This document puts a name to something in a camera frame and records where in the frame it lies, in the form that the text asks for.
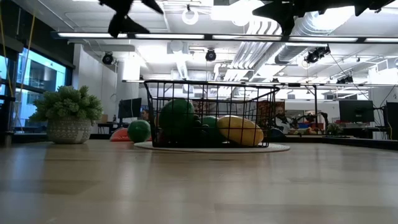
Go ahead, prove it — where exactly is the green plant in white pot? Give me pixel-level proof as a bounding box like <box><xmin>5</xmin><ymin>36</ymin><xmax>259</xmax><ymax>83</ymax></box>
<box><xmin>29</xmin><ymin>85</ymin><xmax>104</xmax><ymax>145</ymax></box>

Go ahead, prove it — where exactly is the white ring ceiling fixture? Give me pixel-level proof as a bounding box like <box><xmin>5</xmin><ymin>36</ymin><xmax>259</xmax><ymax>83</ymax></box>
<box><xmin>182</xmin><ymin>6</ymin><xmax>200</xmax><ymax>26</ymax></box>

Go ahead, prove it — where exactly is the light green toy fruit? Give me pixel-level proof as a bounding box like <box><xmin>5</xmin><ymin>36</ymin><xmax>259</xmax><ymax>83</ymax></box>
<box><xmin>157</xmin><ymin>98</ymin><xmax>196</xmax><ymax>144</ymax></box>

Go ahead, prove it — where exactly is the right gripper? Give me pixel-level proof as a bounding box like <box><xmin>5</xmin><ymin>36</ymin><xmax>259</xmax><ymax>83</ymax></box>
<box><xmin>252</xmin><ymin>0</ymin><xmax>355</xmax><ymax>36</ymax></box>

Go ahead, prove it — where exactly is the yellow toy mango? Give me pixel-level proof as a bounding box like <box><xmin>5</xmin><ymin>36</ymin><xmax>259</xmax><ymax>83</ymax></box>
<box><xmin>216</xmin><ymin>115</ymin><xmax>265</xmax><ymax>147</ymax></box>

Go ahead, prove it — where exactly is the long ceiling light bar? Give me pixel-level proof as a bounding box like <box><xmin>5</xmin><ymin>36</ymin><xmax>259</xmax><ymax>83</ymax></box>
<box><xmin>51</xmin><ymin>30</ymin><xmax>398</xmax><ymax>44</ymax></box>

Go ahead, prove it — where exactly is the black wire basket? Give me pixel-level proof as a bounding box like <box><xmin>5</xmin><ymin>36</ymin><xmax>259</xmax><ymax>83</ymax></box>
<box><xmin>143</xmin><ymin>80</ymin><xmax>281</xmax><ymax>149</ymax></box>

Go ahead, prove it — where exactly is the round white mat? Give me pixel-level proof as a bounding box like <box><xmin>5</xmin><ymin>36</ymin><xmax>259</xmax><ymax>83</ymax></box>
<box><xmin>134</xmin><ymin>141</ymin><xmax>292</xmax><ymax>154</ymax></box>

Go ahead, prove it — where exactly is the small background plant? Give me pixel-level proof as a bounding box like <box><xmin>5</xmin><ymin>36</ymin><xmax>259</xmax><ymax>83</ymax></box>
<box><xmin>326</xmin><ymin>123</ymin><xmax>343</xmax><ymax>137</ymax></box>

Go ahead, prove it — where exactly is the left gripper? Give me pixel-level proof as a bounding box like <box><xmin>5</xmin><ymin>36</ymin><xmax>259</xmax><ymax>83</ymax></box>
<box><xmin>99</xmin><ymin>0</ymin><xmax>164</xmax><ymax>38</ymax></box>

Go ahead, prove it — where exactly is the red watermelon slice toy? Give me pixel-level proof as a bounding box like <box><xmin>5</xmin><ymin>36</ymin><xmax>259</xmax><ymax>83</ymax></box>
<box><xmin>109</xmin><ymin>127</ymin><xmax>154</xmax><ymax>142</ymax></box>

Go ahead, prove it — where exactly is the black background stand post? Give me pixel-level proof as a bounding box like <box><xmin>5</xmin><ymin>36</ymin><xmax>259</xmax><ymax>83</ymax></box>
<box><xmin>287</xmin><ymin>83</ymin><xmax>320</xmax><ymax>121</ymax></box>

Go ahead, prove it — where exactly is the orange hanging cable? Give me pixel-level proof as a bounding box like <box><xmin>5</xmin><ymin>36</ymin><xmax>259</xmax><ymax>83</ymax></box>
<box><xmin>0</xmin><ymin>9</ymin><xmax>14</xmax><ymax>97</ymax></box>
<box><xmin>17</xmin><ymin>9</ymin><xmax>37</xmax><ymax>128</ymax></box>

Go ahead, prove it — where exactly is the white ceiling pipe bundle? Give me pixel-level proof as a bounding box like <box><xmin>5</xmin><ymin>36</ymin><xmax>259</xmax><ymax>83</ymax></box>
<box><xmin>231</xmin><ymin>18</ymin><xmax>285</xmax><ymax>71</ymax></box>

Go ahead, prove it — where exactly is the dark green round toy fruit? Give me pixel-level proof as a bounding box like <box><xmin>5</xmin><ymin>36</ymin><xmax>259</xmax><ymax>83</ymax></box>
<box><xmin>127</xmin><ymin>119</ymin><xmax>152</xmax><ymax>144</ymax></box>
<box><xmin>200</xmin><ymin>115</ymin><xmax>223</xmax><ymax>144</ymax></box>

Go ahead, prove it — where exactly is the black computer monitor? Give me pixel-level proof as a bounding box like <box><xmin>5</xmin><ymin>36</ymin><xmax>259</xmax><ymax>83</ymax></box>
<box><xmin>118</xmin><ymin>98</ymin><xmax>142</xmax><ymax>119</ymax></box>
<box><xmin>385</xmin><ymin>101</ymin><xmax>398</xmax><ymax>141</ymax></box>
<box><xmin>338</xmin><ymin>100</ymin><xmax>375</xmax><ymax>123</ymax></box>

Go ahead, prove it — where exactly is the silver ventilation duct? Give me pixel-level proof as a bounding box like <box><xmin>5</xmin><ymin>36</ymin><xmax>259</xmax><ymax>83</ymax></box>
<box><xmin>275</xmin><ymin>12</ymin><xmax>343</xmax><ymax>65</ymax></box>

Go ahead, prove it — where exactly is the large glass window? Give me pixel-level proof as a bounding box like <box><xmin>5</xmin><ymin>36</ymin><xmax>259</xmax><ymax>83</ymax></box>
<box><xmin>0</xmin><ymin>46</ymin><xmax>68</xmax><ymax>133</ymax></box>

